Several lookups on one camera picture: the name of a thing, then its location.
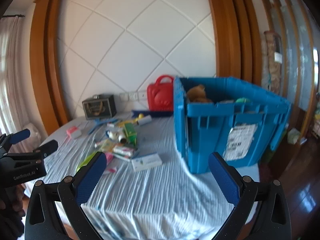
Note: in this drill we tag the wall socket strip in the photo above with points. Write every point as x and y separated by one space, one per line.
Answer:
132 96

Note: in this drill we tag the small pink white tube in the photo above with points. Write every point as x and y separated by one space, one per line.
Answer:
110 170

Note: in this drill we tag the pale curtain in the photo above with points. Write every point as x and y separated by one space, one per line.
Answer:
10 67

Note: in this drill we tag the wooden wall frame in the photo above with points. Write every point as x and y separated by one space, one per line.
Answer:
225 30

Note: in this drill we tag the wooden glass partition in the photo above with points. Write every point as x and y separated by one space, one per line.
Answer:
295 42

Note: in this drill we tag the pink white brush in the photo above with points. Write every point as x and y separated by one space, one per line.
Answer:
75 133

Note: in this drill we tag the white medicine box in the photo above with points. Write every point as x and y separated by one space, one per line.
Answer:
146 162

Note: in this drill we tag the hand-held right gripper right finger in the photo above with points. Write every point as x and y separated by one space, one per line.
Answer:
223 180

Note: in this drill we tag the yellow green wrapper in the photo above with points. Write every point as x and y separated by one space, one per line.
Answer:
85 161

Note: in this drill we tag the dark blue cloth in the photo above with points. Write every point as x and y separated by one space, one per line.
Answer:
155 114

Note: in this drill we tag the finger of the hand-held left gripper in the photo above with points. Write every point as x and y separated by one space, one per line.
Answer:
21 134
47 148

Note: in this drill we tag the light blue plastic tool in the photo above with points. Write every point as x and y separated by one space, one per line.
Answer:
100 122

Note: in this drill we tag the grey paper roll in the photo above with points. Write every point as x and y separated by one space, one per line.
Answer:
147 120

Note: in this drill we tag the red plastic bag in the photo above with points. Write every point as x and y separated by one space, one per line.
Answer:
160 97

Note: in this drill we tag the gold figurine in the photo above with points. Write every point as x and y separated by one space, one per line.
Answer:
139 117

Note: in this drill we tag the red teal tissue pack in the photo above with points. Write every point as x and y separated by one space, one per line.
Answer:
123 151

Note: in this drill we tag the green tissue box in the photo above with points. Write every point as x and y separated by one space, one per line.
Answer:
293 135

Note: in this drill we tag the yellow snack packet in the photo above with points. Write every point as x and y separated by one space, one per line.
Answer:
106 145

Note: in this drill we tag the pink packet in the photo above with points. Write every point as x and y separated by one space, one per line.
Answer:
108 156

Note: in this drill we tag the person's left hand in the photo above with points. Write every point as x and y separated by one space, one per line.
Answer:
15 200

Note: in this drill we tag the green-white cylindrical canister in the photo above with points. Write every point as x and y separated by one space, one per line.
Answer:
130 132

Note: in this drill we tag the blue plastic crate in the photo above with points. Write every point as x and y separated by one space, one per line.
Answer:
212 135

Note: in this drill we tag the brown teddy bear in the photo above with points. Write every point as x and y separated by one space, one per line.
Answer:
197 93

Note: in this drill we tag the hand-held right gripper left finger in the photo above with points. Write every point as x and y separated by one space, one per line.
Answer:
91 177

